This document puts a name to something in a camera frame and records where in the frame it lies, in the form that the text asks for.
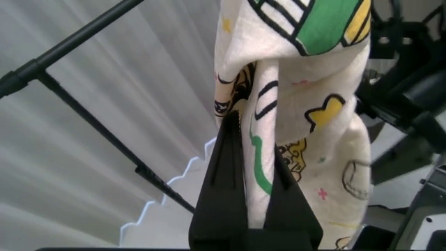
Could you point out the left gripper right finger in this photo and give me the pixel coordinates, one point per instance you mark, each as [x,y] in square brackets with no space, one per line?
[289,216]

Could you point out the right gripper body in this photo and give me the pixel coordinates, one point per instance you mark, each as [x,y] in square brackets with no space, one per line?
[418,101]

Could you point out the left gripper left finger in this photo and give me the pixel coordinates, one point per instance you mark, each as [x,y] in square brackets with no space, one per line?
[223,195]

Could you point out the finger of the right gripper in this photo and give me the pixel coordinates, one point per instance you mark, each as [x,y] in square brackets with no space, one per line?
[407,160]

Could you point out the cream printed garment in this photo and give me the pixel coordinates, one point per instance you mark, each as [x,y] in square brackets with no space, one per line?
[313,87]

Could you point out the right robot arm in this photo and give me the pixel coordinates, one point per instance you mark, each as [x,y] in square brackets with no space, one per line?
[418,31]

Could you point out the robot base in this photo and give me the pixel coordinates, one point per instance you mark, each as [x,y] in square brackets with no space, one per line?
[428,223]

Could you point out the black clothes rack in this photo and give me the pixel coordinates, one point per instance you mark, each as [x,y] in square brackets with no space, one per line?
[69,41]

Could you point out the white curtain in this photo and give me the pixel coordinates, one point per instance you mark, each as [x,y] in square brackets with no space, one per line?
[157,69]

